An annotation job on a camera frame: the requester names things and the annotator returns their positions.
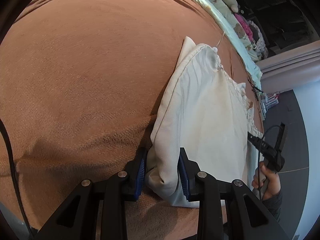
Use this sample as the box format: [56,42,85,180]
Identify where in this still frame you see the right forearm dark sleeve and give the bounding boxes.
[262,191,283,222]

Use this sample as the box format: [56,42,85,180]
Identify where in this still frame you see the items on nightstand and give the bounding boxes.
[260,92,280,111]

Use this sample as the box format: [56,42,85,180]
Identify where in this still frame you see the person right hand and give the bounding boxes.
[252,161,281,200]

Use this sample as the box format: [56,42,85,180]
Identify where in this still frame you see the black cable left camera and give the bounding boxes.
[0,118,36,238]

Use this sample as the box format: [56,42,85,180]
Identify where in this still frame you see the pink clothing pile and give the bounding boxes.
[234,14,253,41]

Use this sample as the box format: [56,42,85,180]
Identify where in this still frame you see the pale green blanket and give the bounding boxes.
[194,0,262,89]

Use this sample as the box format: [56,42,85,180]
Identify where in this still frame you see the bear print bedding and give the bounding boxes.
[209,0,259,62]

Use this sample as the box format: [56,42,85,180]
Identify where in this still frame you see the light grey large garment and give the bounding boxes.
[145,37,261,207]

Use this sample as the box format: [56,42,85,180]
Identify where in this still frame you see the black charger cable on bed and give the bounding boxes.
[246,71,267,119]

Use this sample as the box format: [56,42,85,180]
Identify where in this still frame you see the floral clothing pile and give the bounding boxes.
[248,21,268,60]

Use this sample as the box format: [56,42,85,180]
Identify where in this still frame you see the pink curtain right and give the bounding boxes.
[257,41,320,94]

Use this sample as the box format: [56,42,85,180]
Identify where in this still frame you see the orange brown bed sheet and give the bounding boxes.
[1,0,249,229]

